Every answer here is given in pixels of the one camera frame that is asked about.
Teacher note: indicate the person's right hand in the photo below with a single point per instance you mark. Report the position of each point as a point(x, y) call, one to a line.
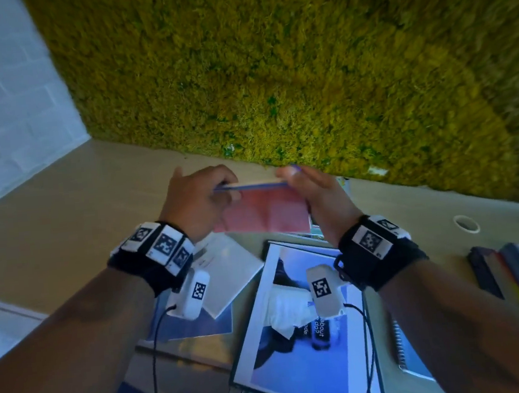
point(329, 205)

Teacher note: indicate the person's left hand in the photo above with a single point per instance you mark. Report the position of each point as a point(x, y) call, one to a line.
point(191, 205)

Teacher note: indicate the red thin booklet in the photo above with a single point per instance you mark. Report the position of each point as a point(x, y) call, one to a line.
point(265, 211)

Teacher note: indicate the blue pen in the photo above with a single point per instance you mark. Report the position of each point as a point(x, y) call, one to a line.
point(254, 187)

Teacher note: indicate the small beige notebook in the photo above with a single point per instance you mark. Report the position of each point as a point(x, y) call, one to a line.
point(234, 269)

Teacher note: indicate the large blue photo folder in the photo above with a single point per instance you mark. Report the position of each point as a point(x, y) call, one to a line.
point(303, 363)

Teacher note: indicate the colourful striped book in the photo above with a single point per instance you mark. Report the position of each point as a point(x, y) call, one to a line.
point(505, 275)

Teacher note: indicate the person's left forearm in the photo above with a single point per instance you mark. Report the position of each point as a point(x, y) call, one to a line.
point(64, 359)

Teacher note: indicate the person's right forearm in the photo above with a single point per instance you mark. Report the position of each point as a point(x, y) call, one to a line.
point(474, 333)

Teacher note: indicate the black marker wristband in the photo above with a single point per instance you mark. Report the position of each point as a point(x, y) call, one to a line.
point(138, 269)
point(398, 263)

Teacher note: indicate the blue spiral bound notebook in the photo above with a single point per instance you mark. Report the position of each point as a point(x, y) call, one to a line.
point(414, 353)

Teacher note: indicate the small white wall label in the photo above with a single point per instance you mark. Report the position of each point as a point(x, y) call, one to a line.
point(378, 171)

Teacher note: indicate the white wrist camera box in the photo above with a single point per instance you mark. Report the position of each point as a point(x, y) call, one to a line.
point(326, 293)
point(189, 297)

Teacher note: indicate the green moss wall panel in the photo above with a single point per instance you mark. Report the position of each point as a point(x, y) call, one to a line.
point(274, 64)

